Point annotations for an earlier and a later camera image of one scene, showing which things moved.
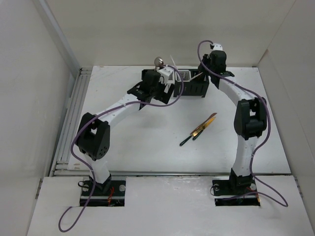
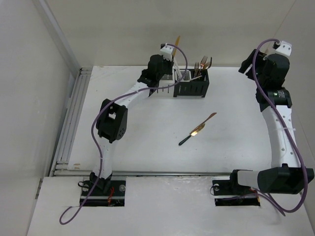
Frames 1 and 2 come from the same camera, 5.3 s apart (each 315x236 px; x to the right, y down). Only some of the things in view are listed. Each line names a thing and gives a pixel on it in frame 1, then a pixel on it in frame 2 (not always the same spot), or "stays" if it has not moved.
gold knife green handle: x=193 y=134 stays
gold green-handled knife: x=204 y=127 -> x=177 y=44
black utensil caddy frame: x=198 y=85 stays
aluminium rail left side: x=60 y=167 stays
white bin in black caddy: x=185 y=74 stays
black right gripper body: x=206 y=61 -> x=261 y=59
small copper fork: x=198 y=74 -> x=196 y=68
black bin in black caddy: x=195 y=72 stays
